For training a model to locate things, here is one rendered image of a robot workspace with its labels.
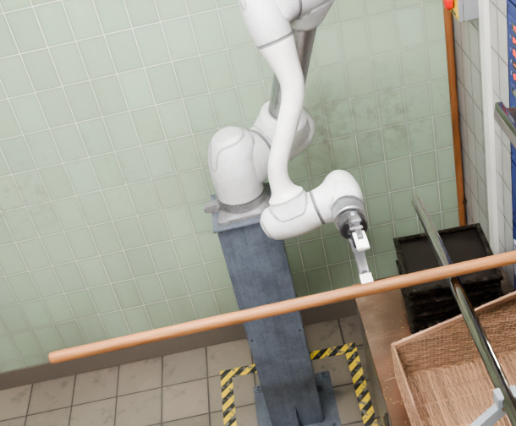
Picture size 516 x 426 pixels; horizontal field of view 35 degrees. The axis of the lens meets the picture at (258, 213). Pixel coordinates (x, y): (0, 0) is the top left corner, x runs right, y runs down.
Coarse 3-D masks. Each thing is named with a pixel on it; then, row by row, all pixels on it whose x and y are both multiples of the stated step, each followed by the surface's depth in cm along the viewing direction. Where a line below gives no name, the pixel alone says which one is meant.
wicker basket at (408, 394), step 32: (448, 320) 238; (480, 320) 239; (512, 320) 240; (416, 352) 244; (512, 352) 248; (416, 384) 246; (448, 384) 244; (480, 384) 241; (416, 416) 218; (448, 416) 234
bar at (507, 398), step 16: (416, 208) 220; (432, 224) 212; (432, 240) 207; (448, 256) 201; (464, 304) 186; (464, 320) 184; (480, 336) 177; (480, 352) 174; (496, 368) 169; (496, 384) 166; (496, 400) 164; (512, 400) 161; (480, 416) 168; (496, 416) 166; (512, 416) 159
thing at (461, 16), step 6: (456, 0) 249; (462, 0) 248; (468, 0) 249; (474, 0) 249; (456, 6) 251; (462, 6) 250; (468, 6) 250; (474, 6) 250; (456, 12) 252; (462, 12) 251; (468, 12) 251; (474, 12) 251; (456, 18) 254; (462, 18) 252; (468, 18) 252; (474, 18) 252
